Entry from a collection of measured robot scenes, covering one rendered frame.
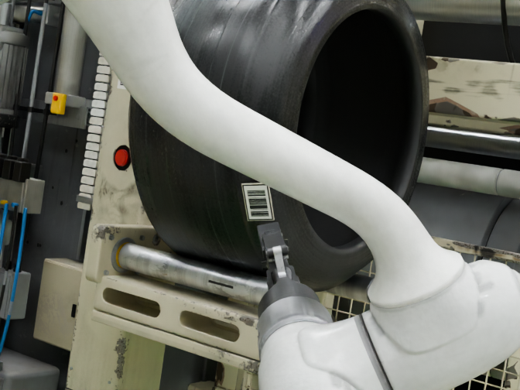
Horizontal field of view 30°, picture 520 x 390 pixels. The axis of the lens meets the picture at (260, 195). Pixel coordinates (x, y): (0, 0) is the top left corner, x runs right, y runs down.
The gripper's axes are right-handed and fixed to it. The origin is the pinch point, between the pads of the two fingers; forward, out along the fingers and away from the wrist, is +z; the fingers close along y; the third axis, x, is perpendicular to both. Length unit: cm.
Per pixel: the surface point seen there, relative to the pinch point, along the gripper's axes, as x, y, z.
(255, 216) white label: -1.2, 1.7, 10.8
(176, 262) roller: -14.9, 14.1, 23.7
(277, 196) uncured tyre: 2.4, -0.3, 11.9
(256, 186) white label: -0.3, -3.0, 10.6
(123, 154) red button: -22, 4, 48
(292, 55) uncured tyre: 8.2, -18.6, 18.3
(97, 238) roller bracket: -27.3, 11.0, 31.2
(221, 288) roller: -8.3, 15.7, 16.0
